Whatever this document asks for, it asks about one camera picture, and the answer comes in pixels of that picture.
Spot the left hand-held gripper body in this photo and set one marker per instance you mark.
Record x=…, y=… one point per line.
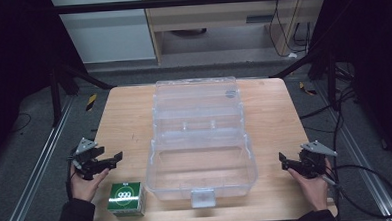
x=88, y=166

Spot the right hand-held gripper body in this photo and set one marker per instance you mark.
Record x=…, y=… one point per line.
x=312, y=162

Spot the green and white medicine box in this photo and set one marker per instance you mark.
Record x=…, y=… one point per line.
x=126, y=198

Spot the clear plastic storage box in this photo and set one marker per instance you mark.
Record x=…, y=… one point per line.
x=199, y=163

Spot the person's left hand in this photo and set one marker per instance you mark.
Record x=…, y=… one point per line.
x=84, y=188

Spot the person's right hand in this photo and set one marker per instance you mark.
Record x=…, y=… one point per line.
x=310, y=189

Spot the yellow and black tape strip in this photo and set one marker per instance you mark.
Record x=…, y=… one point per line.
x=91, y=101
x=307, y=89

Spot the black metal stand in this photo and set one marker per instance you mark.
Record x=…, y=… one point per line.
x=331, y=78
x=55, y=96

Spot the white plug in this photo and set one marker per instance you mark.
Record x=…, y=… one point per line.
x=292, y=55

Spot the white cabinet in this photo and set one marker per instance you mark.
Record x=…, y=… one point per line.
x=107, y=34

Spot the black curtain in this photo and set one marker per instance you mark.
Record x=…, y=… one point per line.
x=371, y=49
x=15, y=65

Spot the light wooden desk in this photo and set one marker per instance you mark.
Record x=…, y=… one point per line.
x=230, y=15

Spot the aluminium floor rail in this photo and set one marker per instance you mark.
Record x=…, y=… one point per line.
x=36, y=171
x=362, y=156

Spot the black horizontal frame bar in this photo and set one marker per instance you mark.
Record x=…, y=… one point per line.
x=179, y=3

